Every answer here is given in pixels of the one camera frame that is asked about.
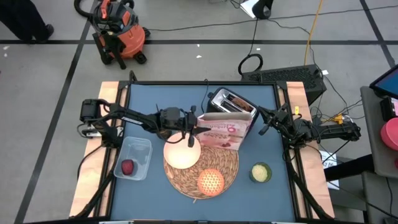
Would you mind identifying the black looped floor cable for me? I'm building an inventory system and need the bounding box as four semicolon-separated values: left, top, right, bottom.
238;17;264;76

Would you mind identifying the pink strawberry cereal box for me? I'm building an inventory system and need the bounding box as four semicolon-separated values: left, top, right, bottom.
196;111;254;151

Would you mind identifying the grey side table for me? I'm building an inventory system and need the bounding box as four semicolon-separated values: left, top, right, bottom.
359;85;398;180

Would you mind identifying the red round container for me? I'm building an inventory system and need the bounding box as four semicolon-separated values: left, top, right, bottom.
379;117;398;152

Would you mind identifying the cream round plate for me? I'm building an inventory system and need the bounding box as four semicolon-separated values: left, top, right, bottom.
163;132;202;170

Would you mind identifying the round woven straw placemat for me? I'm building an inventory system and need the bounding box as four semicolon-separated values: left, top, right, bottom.
163;143;240;200

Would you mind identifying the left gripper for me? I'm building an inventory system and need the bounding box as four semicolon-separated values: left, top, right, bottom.
157;105;211;148

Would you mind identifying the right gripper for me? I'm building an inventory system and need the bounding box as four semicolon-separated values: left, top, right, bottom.
258;104;293;137

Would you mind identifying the black and chrome toaster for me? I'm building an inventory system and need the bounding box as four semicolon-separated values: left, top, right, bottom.
206;87;259;126

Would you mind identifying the orange black shop vacuum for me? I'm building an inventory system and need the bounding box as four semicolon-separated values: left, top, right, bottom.
73;0;152;70

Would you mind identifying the person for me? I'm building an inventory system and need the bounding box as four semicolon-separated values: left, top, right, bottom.
0;0;55;44

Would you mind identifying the wooden table side board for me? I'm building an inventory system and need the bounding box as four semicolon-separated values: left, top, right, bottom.
285;81;335;219
68;81;121;218

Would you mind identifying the blue white patterned bowl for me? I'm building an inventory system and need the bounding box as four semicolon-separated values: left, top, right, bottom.
197;168;225;197

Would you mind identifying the black tablet screen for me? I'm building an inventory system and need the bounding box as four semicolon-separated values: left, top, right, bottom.
369;63;398;100

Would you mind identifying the yellow cable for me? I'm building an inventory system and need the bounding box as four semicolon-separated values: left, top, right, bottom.
303;0;325;66

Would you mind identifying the dark red apple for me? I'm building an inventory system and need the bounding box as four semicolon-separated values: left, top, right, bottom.
121;159;136;177

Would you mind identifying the black toaster power cable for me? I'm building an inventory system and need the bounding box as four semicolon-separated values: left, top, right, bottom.
200;78;210;114

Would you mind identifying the clear plastic container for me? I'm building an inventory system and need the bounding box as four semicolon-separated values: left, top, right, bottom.
113;136;154;182

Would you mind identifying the white paper sheet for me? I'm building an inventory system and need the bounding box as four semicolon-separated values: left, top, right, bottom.
318;150;339;190

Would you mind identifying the small green round bowl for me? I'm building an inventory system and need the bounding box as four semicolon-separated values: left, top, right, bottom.
248;161;272;184

